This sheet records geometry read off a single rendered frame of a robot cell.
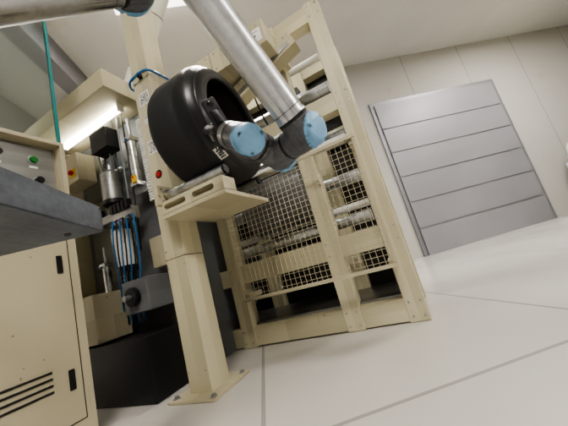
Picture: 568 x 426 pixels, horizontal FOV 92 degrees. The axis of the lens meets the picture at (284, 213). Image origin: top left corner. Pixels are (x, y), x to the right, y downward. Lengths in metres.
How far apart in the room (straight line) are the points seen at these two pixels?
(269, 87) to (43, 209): 0.55
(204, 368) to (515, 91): 6.92
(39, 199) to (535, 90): 7.49
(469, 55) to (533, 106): 1.55
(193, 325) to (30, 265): 0.67
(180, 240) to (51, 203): 1.04
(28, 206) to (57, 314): 1.07
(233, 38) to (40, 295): 1.15
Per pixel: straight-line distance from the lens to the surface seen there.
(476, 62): 7.10
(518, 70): 7.56
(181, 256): 1.41
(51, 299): 1.43
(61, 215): 0.41
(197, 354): 1.44
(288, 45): 1.86
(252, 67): 0.76
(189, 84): 1.29
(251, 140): 0.79
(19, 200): 0.37
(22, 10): 0.80
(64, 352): 1.43
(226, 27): 0.78
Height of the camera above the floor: 0.44
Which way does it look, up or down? 11 degrees up
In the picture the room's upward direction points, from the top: 16 degrees counter-clockwise
